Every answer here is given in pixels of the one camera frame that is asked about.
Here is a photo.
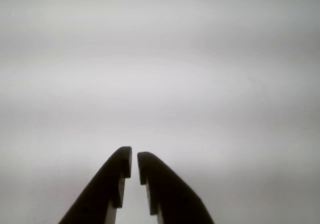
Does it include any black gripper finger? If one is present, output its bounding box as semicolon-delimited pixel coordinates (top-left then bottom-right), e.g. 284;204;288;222
58;146;133;224
137;151;216;224

